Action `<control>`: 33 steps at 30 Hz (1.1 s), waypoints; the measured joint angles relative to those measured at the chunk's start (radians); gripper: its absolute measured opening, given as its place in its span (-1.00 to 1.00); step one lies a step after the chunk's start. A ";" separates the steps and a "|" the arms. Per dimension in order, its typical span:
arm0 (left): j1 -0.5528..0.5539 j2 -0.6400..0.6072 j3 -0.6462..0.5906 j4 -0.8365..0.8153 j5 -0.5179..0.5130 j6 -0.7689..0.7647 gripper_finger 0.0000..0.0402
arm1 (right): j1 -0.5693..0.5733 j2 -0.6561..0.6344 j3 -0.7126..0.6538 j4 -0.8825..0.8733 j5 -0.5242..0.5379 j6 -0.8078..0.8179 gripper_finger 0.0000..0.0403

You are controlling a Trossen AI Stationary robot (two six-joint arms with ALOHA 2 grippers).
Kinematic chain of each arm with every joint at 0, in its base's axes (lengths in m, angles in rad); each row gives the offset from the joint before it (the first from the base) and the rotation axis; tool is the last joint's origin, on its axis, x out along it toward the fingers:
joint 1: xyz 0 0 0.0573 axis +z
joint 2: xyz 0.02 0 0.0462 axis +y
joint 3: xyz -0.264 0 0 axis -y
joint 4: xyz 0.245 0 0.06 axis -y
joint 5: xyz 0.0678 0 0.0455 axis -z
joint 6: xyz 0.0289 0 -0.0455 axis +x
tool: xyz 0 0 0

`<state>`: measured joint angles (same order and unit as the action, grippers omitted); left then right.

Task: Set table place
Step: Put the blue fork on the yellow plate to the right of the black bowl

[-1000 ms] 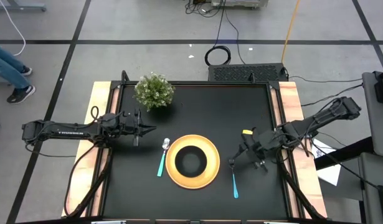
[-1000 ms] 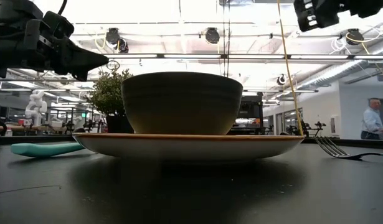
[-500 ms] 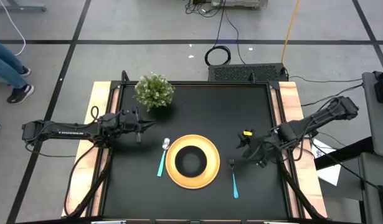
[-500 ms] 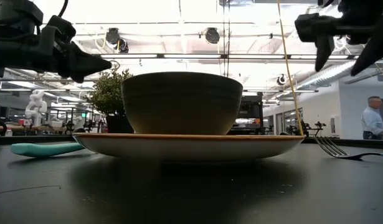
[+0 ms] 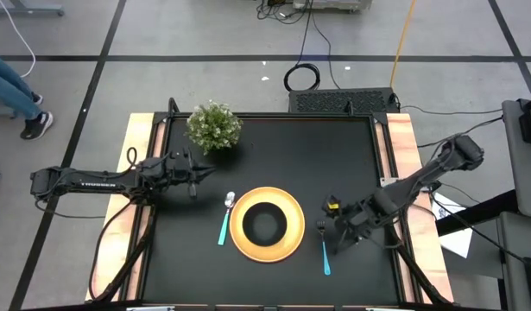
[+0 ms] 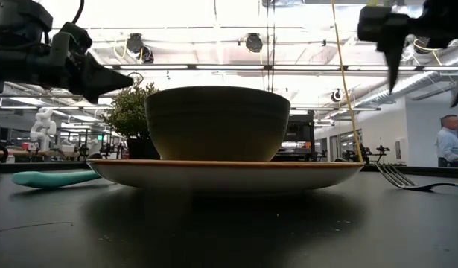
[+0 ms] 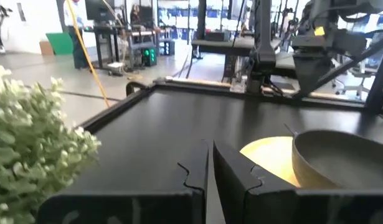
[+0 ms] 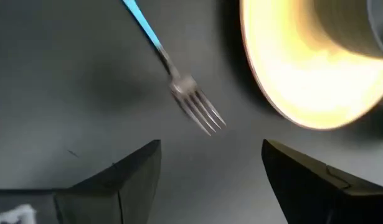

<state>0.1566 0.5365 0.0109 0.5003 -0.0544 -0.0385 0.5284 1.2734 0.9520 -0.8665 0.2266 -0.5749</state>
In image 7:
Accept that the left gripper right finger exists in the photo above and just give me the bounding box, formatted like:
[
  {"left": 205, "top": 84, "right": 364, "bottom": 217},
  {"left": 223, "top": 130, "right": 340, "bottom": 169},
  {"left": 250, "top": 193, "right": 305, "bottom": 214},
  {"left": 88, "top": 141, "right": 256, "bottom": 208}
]
[{"left": 213, "top": 139, "right": 383, "bottom": 224}]

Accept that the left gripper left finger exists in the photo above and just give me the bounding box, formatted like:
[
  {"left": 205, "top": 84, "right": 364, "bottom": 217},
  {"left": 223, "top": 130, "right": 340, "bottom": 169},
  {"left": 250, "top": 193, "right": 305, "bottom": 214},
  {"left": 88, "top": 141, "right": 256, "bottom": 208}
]
[{"left": 37, "top": 139, "right": 210, "bottom": 224}]

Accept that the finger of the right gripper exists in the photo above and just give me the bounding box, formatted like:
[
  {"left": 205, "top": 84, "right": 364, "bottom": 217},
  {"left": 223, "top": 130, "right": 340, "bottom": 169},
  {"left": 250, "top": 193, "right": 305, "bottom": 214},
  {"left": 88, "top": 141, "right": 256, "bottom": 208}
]
[
  {"left": 293, "top": 57, "right": 313, "bottom": 98},
  {"left": 305, "top": 57, "right": 333, "bottom": 98}
]

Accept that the teal-handled metal fork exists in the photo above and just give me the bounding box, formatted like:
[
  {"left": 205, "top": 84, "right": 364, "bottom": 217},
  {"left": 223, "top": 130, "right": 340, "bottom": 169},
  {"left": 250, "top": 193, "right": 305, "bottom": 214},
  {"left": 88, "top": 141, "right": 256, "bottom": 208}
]
[{"left": 283, "top": 123, "right": 300, "bottom": 138}]

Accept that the black bowl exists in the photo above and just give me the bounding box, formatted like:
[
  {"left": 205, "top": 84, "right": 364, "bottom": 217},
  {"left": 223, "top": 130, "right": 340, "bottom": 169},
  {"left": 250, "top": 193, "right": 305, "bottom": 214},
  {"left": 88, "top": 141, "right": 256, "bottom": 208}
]
[{"left": 291, "top": 129, "right": 383, "bottom": 190}]

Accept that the white office chair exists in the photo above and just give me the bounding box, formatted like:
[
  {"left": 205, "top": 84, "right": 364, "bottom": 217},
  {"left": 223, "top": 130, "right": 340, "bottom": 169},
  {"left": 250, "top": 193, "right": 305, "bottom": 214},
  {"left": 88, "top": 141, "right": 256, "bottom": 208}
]
[{"left": 334, "top": 58, "right": 371, "bottom": 100}]

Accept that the yellow round plate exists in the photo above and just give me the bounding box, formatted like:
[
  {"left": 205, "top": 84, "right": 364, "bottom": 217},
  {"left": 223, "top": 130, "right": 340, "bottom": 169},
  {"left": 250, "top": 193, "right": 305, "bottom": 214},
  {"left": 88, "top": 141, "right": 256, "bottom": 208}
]
[{"left": 239, "top": 136, "right": 301, "bottom": 187}]

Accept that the dark work table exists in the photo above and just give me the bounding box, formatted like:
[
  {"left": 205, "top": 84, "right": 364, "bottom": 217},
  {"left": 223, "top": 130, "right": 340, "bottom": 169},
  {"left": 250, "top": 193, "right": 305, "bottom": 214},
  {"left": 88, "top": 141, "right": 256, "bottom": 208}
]
[{"left": 191, "top": 37, "right": 257, "bottom": 60}]

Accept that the green potted plant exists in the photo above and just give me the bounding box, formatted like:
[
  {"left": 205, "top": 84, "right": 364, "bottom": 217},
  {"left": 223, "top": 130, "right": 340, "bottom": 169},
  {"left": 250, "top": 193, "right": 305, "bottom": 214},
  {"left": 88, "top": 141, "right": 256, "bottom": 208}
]
[{"left": 0, "top": 64, "right": 102, "bottom": 224}]

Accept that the computer with green lights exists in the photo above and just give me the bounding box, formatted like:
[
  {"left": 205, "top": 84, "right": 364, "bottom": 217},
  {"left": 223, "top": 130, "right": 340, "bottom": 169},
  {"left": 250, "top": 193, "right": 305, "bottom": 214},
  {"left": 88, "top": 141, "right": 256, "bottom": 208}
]
[{"left": 141, "top": 46, "right": 158, "bottom": 67}]

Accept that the person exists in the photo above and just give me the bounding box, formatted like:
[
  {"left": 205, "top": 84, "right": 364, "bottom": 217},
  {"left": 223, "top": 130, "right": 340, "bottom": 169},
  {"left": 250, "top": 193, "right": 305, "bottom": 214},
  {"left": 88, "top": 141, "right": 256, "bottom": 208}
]
[
  {"left": 130, "top": 4, "right": 143, "bottom": 26},
  {"left": 63, "top": 0, "right": 90, "bottom": 70}
]

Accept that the black desk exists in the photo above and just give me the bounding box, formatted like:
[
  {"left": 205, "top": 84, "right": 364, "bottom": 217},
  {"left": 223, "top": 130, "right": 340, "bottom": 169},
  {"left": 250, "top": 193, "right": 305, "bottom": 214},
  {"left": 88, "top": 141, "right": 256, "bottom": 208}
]
[{"left": 85, "top": 26, "right": 125, "bottom": 71}]

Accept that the green board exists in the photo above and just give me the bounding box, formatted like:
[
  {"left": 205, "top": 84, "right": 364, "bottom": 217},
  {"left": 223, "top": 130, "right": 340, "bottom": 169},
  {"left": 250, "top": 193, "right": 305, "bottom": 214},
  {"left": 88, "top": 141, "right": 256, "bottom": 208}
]
[{"left": 45, "top": 32, "right": 74, "bottom": 56}]

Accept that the cardboard box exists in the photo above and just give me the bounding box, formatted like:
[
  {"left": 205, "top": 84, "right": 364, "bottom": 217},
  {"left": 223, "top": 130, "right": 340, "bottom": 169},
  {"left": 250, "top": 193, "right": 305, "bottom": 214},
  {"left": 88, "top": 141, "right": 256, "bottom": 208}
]
[{"left": 39, "top": 40, "right": 55, "bottom": 57}]

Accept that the black monitor screen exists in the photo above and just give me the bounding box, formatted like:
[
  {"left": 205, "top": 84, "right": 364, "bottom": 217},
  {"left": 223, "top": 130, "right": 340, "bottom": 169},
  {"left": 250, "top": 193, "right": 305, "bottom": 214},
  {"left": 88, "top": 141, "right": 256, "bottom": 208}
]
[{"left": 85, "top": 0, "right": 116, "bottom": 22}]

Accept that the black frame handle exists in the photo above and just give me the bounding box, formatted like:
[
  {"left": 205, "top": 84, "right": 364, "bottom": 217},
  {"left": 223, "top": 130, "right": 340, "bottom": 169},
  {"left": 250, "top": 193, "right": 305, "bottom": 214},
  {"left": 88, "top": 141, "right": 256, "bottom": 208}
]
[{"left": 125, "top": 81, "right": 148, "bottom": 97}]

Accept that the yellow hanging cable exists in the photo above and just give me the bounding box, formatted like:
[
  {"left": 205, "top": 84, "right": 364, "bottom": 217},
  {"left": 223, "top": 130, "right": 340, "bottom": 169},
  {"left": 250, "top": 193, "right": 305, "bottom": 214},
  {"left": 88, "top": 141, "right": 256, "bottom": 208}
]
[{"left": 65, "top": 0, "right": 111, "bottom": 108}]

